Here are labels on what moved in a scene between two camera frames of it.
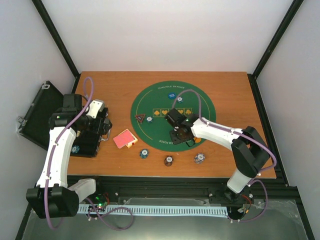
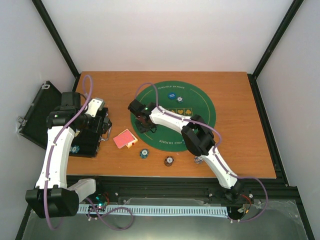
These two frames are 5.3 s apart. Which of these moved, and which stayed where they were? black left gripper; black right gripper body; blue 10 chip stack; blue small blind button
Moved: black right gripper body
Stayed: blue 10 chip stack; blue small blind button; black left gripper
